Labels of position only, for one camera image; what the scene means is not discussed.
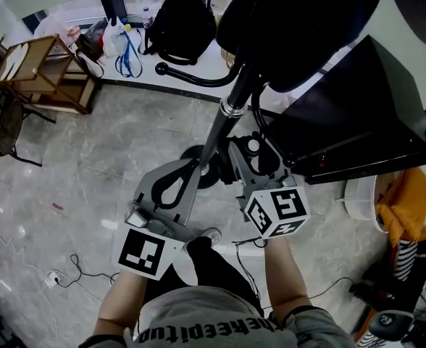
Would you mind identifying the blue strap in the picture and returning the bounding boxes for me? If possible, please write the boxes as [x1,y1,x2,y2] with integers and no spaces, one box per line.
[114,30,144,79]

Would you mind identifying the black floor cable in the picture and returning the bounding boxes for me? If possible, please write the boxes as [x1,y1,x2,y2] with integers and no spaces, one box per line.
[54,253,120,289]
[308,276,356,301]

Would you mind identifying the person's black trouser leg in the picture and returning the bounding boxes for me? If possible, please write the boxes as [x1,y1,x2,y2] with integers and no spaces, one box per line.
[142,236,265,318]

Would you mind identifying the black and white striped cloth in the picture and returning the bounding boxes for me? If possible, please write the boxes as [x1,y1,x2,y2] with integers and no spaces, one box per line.
[391,231,426,283]

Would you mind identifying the black metal coat stand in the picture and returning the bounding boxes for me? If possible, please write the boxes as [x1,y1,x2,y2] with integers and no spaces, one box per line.
[154,59,297,191]

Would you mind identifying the clear bottle with purple label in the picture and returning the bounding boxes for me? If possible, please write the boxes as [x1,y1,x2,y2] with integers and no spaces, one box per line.
[142,6,154,31]

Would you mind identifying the person's left forearm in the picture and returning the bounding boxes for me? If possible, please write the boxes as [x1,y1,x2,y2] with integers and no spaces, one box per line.
[92,269,149,341]

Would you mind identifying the orange garment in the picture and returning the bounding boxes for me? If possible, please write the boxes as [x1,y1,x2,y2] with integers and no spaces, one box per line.
[375,166,426,249]

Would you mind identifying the person's grey printed shirt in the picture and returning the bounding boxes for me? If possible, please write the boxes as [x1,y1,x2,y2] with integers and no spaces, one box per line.
[78,284,356,348]

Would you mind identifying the black round device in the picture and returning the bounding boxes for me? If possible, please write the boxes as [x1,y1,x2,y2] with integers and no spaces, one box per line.
[367,309,417,341]

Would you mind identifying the white power strip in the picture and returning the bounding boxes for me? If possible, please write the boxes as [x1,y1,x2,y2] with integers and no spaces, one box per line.
[43,270,62,290]

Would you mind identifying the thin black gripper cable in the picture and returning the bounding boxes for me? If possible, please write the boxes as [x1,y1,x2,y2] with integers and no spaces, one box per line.
[231,238,269,310]

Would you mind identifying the white wire fan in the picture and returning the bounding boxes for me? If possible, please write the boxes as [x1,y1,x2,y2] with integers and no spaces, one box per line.
[337,167,426,236]

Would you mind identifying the person's right forearm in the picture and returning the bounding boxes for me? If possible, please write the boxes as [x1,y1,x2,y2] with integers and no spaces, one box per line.
[262,234,312,314]

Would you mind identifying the large black angular cabinet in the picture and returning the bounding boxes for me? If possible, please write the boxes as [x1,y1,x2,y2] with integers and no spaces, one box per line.
[267,33,426,186]

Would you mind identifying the wooden shelf rack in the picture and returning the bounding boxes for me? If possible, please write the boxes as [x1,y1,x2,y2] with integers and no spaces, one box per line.
[0,33,99,115]

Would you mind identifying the black backpack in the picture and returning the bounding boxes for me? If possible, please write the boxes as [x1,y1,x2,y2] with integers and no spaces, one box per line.
[143,0,218,67]

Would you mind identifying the dark red shoulder bag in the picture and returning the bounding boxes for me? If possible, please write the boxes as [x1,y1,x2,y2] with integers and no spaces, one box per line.
[75,19,109,80]

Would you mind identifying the white flat item on rack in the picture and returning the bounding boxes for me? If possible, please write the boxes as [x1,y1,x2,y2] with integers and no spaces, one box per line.
[0,43,30,83]

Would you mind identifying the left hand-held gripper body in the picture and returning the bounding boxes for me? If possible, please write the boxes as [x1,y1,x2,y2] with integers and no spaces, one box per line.
[117,159,206,281]

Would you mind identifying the white floor cable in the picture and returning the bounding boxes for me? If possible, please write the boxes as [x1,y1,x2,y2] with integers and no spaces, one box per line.
[0,230,60,340]

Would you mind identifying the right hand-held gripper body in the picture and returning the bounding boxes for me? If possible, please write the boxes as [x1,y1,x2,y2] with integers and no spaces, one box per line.
[228,132,312,240]

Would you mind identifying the black mesh chair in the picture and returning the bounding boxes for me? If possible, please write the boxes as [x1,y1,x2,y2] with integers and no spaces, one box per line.
[0,80,57,168]

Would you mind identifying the person's grey shoe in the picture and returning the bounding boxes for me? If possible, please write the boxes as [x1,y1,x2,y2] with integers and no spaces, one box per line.
[183,227,223,253]

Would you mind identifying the white plastic bag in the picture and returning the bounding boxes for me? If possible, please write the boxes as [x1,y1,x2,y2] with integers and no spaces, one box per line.
[101,16,128,59]

